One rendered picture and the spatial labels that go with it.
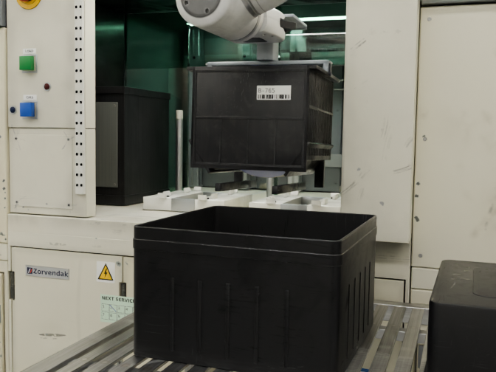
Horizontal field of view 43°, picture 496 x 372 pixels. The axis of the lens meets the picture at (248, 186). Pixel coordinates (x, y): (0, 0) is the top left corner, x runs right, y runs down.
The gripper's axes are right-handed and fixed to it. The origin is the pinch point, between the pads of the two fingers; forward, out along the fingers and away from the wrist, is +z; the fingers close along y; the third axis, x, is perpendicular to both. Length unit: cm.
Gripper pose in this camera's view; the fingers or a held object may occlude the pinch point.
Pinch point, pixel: (268, 32)
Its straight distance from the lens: 120.1
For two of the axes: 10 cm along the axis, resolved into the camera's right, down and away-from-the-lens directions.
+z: 3.2, -0.7, 9.4
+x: 0.2, -10.0, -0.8
